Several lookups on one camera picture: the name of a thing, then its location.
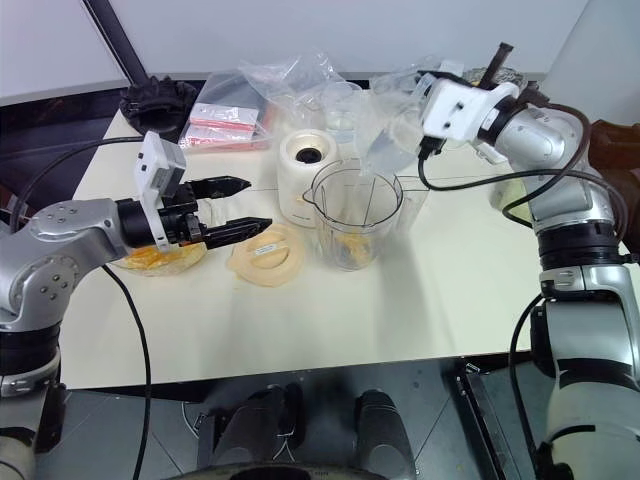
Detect brown leather object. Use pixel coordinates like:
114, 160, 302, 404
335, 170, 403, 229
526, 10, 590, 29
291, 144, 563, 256
588, 118, 640, 194

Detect white blender base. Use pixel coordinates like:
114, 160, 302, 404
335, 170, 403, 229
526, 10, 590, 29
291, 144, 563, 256
277, 128, 342, 232

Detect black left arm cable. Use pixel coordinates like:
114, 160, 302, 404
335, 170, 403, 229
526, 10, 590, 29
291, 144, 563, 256
101, 263, 152, 480
0, 134, 149, 226

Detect clear plate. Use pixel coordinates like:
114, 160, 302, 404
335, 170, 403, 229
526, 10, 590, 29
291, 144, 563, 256
107, 238, 209, 279

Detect black stand pole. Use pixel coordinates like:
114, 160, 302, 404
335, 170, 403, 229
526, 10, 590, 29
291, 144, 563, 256
82, 0, 152, 87

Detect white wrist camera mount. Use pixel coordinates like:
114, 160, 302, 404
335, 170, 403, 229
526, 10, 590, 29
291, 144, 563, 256
132, 130, 187, 252
422, 78, 521, 147

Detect thick dark right arm cable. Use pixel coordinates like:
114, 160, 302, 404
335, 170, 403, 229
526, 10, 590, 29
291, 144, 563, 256
519, 92, 632, 261

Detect orange segments in jar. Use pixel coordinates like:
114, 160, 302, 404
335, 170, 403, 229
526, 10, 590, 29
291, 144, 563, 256
333, 233, 375, 267

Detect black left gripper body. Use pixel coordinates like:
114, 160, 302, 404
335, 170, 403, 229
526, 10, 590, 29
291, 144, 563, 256
158, 179, 212, 249

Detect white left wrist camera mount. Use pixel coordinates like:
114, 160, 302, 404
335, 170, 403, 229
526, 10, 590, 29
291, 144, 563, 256
132, 130, 187, 252

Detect clear blender jar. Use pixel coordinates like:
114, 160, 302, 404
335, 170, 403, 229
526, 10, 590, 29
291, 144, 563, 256
302, 158, 431, 272

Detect orange segments on plate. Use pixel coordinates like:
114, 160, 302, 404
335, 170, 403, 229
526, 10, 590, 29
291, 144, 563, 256
123, 245, 174, 268

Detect flat bag of red-white packs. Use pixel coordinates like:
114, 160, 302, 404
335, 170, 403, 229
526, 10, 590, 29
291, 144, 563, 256
177, 71, 275, 154

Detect small clear plastic bag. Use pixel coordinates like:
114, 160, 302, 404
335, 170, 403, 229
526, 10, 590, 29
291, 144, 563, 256
357, 63, 432, 177

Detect dark rounded shape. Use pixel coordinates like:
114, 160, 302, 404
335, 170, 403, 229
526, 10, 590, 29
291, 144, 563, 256
353, 388, 417, 480

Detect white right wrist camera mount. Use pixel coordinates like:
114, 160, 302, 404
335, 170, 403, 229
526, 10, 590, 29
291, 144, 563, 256
422, 78, 521, 147

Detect black metal frame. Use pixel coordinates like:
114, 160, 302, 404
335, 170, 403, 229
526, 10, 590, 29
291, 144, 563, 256
457, 358, 536, 480

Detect grey patterned bowl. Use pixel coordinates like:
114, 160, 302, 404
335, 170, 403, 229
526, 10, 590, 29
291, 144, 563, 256
463, 66, 527, 90

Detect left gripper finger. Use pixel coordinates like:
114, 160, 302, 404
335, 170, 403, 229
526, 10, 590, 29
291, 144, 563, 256
202, 216, 275, 252
192, 174, 252, 201

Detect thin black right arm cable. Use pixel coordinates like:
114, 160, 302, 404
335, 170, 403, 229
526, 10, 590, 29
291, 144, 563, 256
417, 135, 609, 232

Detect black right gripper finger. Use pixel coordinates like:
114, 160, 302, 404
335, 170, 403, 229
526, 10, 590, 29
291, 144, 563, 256
368, 124, 420, 165

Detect large crumpled clear plastic bag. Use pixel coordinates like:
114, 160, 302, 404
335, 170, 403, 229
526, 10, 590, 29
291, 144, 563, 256
237, 48, 362, 129

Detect cream blender jar lid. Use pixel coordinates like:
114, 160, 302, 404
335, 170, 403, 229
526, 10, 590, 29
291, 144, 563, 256
225, 223, 307, 290

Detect black ribbed stand base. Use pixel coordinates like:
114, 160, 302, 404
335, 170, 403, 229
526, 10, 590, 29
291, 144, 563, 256
119, 74, 199, 134

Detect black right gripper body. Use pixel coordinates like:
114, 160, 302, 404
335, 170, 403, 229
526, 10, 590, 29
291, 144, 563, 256
411, 72, 433, 107

